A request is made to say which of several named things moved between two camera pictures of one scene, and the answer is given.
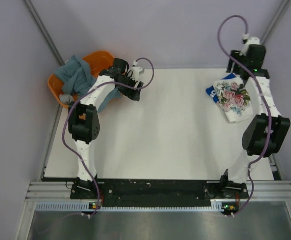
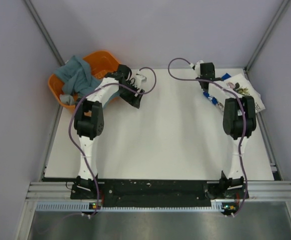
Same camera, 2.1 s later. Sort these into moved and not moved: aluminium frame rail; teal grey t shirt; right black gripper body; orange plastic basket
Moved: right black gripper body
Not moved: aluminium frame rail; teal grey t shirt; orange plastic basket
